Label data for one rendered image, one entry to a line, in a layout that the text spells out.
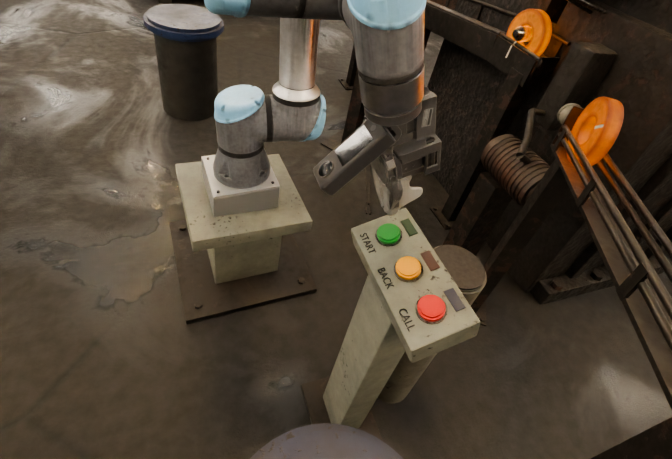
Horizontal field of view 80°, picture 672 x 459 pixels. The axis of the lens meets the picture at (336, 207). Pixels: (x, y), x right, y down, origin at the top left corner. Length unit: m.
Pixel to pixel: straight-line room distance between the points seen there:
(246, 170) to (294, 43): 0.33
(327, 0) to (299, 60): 0.45
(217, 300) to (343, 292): 0.40
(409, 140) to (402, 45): 0.15
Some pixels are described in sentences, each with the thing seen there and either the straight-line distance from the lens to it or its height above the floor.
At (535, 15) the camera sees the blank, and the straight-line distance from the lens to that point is 1.46.
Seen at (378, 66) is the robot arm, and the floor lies 0.91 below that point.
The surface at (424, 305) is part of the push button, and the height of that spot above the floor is 0.61.
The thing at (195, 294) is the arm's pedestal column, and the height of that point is 0.02.
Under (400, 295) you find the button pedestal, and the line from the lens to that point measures 0.63.
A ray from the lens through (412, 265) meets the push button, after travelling 0.64.
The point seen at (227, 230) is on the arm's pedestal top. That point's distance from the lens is 1.06.
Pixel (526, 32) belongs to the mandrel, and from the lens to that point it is 1.46.
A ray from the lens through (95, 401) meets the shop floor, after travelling 1.21.
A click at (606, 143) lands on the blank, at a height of 0.72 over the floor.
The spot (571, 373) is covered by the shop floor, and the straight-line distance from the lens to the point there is 1.53.
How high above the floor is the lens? 1.08
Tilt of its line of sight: 42 degrees down
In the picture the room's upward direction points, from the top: 13 degrees clockwise
